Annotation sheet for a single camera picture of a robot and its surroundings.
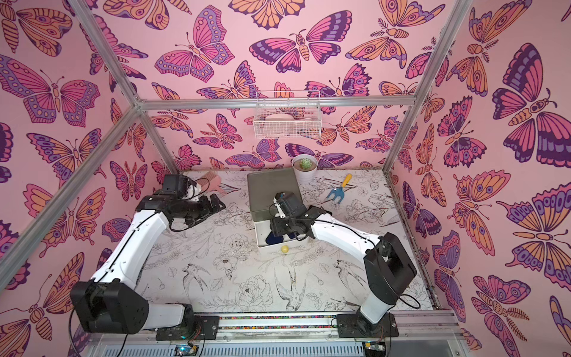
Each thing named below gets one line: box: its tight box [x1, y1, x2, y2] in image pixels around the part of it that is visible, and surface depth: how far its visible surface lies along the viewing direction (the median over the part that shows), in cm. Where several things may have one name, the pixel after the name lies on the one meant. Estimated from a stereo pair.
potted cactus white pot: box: [291, 153, 319, 184], surface depth 111 cm
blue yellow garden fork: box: [326, 174, 353, 205], surface depth 114 cm
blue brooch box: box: [265, 231, 284, 246], surface depth 87 cm
